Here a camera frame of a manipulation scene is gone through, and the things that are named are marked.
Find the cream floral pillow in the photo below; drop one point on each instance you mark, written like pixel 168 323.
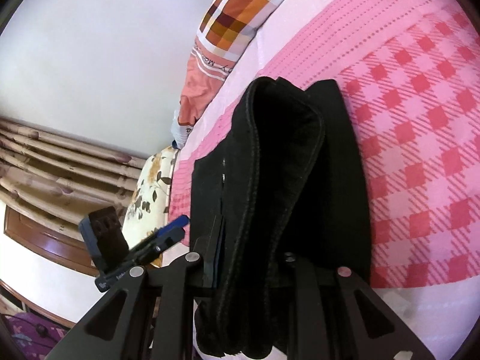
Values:
pixel 149 206

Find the purple patterned cloth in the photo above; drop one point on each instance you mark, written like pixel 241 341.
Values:
pixel 34 335

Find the orange plaid bolster pillow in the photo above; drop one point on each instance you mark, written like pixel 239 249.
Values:
pixel 226 30

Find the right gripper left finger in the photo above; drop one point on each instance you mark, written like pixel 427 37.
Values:
pixel 148 313

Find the black denim pants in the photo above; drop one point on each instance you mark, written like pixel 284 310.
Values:
pixel 287 182

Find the pink checked bed sheet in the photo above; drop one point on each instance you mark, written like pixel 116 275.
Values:
pixel 409 72

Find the beige floral curtain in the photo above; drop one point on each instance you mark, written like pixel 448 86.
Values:
pixel 56 181

